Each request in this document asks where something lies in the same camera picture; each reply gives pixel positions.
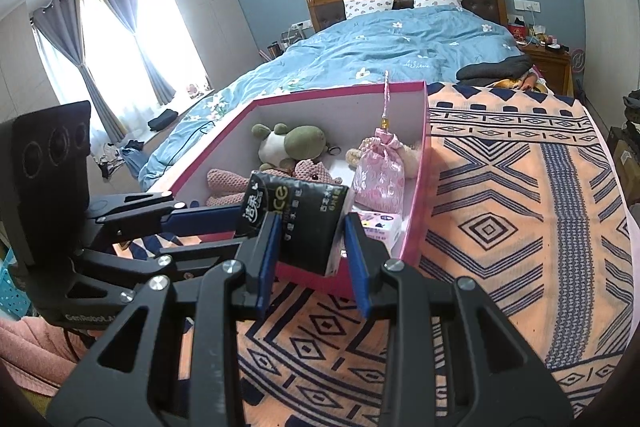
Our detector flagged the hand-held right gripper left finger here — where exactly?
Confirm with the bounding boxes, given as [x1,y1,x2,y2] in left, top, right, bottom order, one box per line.
[45,211,285,427]

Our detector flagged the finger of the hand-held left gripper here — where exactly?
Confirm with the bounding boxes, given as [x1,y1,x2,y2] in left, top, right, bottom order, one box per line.
[87,191,242,242]
[74,238,260,299]

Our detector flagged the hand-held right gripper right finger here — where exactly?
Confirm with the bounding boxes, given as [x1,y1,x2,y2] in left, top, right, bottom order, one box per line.
[344,211,573,427]

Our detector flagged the floral white tissue packet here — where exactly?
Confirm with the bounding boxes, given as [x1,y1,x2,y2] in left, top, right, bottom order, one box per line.
[356,209,403,258]

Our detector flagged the brown knit bear plush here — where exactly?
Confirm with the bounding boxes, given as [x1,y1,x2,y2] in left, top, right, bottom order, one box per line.
[206,159,345,208]

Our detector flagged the black tissue packet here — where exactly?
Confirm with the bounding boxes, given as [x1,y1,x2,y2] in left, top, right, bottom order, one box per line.
[235,171,351,278]

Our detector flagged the pink brocade drawstring pouch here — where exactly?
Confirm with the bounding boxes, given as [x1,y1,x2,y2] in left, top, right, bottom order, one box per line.
[351,69,407,212]

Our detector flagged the cream fluffy bear plush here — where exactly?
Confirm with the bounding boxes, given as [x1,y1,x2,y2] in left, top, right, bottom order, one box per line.
[345,139,423,180]

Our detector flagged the green frog plush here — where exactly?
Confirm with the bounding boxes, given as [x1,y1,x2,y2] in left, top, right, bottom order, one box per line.
[250,123,333,172]

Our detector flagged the pink cardboard box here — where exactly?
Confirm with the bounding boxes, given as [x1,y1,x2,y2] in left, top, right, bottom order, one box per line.
[112,81,432,299]

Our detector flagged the person's left forearm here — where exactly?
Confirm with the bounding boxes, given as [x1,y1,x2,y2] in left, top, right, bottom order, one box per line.
[0,314,96,403]

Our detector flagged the light crumpled clothes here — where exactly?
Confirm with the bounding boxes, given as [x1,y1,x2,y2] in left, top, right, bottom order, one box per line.
[92,142,123,180]

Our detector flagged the blue crumpled clothes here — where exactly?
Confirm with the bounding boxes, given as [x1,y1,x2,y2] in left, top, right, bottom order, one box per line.
[120,139,151,178]

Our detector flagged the black folded clothes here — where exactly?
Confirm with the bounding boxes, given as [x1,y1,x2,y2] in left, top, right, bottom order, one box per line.
[148,109,180,132]

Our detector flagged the grey curtain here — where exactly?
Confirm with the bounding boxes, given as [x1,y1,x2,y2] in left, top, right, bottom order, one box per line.
[31,0,131,142]
[90,0,177,110]

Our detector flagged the blue plastic basket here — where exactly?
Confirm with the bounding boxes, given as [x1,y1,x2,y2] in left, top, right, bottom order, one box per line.
[0,257,36,320]

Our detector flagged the orange patterned blanket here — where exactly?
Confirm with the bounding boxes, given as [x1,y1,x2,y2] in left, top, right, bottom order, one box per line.
[115,82,636,427]

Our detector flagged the blue floral duvet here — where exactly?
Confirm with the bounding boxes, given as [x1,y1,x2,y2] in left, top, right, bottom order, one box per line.
[137,4,523,192]

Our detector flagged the dark grey folded blanket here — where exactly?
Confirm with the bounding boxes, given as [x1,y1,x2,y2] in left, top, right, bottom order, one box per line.
[457,56,533,82]

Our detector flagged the wooden nightstand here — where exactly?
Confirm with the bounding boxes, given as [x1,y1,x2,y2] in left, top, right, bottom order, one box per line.
[520,42,573,96]

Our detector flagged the pile of dark clothes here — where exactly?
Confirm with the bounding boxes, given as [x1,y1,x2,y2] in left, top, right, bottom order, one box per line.
[607,89,640,208]

